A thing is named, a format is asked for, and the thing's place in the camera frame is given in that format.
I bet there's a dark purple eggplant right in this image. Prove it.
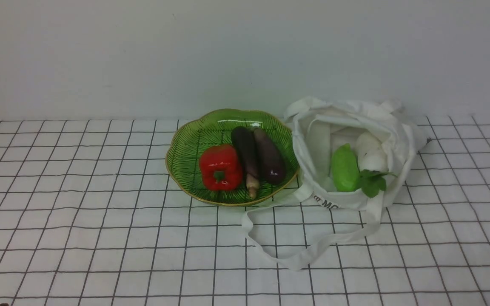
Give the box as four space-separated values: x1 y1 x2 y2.
253 128 287 185

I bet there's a green leaf-shaped plate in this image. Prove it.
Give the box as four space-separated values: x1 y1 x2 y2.
165 108 300 207

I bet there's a dark purple eggplant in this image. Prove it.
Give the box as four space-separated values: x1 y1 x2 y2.
231 126 260 199
253 128 287 185

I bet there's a green cucumber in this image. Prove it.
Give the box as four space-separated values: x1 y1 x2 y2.
330 143 360 192

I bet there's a dark purple eggplant left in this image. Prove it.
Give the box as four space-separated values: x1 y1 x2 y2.
231 126 260 199

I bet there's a white radish with leaves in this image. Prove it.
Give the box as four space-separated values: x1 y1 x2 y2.
356 131 396 199

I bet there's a white checkered tablecloth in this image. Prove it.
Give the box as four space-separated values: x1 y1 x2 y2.
0 116 490 306

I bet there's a red bell pepper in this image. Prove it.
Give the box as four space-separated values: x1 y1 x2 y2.
199 144 243 192

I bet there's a white cloth tote bag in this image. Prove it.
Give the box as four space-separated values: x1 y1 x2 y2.
242 97 429 271

